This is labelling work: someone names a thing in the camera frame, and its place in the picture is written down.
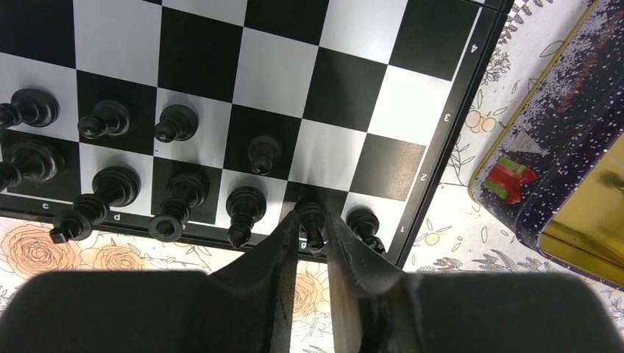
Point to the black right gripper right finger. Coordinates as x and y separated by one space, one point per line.
378 307

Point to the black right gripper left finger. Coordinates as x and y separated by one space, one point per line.
246 306

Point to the black chess piece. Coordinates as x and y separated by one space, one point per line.
30 106
187 191
109 118
365 225
31 161
264 153

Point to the black chess piece twelfth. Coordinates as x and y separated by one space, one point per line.
245 206

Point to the black chess piece thirteenth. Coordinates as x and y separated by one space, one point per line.
312 222

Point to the black chess pawn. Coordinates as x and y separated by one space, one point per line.
113 186

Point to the black chess piece eleventh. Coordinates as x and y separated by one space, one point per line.
177 123

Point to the gold tin of black pieces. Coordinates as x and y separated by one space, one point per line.
554 176

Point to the black silver chess board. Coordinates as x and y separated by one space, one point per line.
364 97

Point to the floral table mat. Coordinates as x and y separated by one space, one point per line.
457 234

